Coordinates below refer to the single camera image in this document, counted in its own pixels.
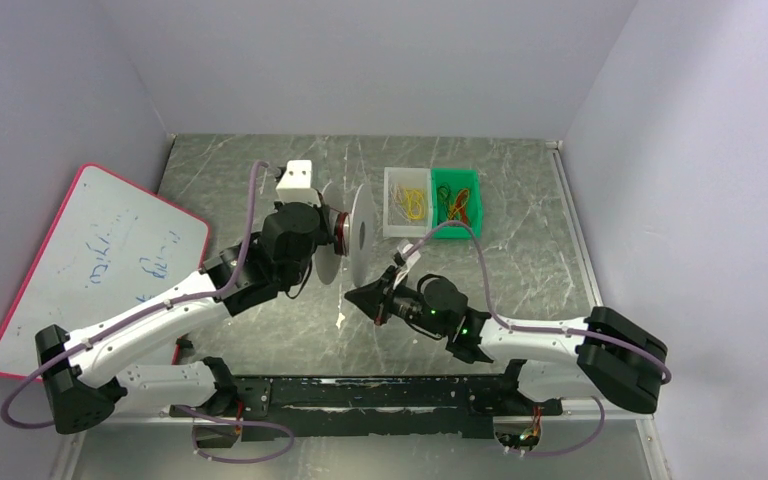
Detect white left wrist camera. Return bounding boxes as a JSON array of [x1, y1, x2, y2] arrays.
[[276, 159, 321, 207]]

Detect green plastic bin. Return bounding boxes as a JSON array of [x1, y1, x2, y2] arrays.
[[431, 168, 484, 238]]

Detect grey perforated cable spool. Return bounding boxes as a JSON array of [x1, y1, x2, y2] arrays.
[[314, 182, 376, 287]]

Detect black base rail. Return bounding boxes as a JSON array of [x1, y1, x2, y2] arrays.
[[201, 371, 563, 442]]

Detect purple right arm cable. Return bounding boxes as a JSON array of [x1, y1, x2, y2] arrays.
[[400, 220, 673, 460]]

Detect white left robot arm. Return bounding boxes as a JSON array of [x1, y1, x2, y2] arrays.
[[35, 202, 345, 434]]

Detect mixed coloured wire bundle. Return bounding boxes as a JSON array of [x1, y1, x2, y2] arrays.
[[436, 184, 475, 228]]

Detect yellow wire bundle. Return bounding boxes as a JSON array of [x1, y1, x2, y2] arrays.
[[398, 188, 429, 223]]

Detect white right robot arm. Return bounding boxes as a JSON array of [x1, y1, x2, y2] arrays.
[[344, 271, 668, 414]]

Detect clear white plastic bin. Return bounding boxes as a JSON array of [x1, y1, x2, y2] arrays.
[[382, 167, 433, 238]]

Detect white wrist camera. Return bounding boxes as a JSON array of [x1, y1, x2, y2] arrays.
[[276, 159, 321, 207], [394, 239, 421, 286]]

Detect pink framed whiteboard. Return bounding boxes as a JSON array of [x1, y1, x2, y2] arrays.
[[0, 164, 210, 378]]

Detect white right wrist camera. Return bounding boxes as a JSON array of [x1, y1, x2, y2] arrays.
[[394, 239, 421, 286]]

